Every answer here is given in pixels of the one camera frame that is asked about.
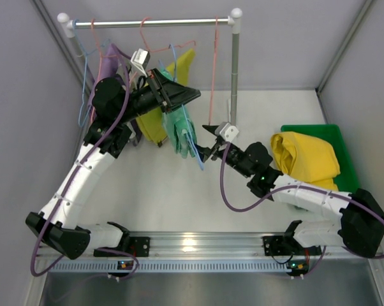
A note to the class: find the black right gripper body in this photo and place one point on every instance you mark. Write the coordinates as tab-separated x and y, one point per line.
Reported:
215	148

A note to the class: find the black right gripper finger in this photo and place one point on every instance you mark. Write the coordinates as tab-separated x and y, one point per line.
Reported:
204	153
213	129

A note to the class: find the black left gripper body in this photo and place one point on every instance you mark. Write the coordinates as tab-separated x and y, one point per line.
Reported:
162	90

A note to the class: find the blue hanger of green trousers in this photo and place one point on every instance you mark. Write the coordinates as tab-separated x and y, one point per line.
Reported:
189	134

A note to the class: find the pink hanger of yellow trousers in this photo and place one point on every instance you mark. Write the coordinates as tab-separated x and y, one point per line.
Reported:
214	64

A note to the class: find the green tie-dye trousers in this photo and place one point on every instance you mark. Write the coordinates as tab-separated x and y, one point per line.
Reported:
176	129

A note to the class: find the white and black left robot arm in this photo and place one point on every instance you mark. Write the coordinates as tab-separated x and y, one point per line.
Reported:
56	225

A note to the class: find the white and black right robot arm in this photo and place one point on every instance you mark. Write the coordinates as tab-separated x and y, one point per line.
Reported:
353	221

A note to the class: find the olive yellow trousers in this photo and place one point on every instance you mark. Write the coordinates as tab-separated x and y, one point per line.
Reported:
150	123

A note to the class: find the camouflage trousers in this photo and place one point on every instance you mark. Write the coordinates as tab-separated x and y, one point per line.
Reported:
136	134

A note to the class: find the purple trousers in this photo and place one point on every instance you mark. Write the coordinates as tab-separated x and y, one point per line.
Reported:
108	67

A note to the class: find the pink hanger of olive trousers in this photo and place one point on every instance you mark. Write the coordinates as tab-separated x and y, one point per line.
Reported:
160	43

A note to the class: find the empty light blue hanger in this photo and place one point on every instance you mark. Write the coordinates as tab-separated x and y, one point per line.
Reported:
85	107

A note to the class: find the silver clothes rack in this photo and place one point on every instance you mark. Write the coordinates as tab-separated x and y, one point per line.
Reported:
233	20

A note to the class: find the green plastic bin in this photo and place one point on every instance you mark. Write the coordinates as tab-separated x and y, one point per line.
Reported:
347	180

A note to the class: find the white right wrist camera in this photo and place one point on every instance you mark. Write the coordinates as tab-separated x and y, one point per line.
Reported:
227	131

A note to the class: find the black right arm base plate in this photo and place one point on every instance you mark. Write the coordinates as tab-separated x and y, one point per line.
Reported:
279	245

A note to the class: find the aluminium mounting rail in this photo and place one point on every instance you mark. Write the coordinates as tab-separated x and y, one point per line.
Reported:
181	252

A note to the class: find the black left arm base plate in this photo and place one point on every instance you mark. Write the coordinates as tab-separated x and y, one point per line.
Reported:
135	246

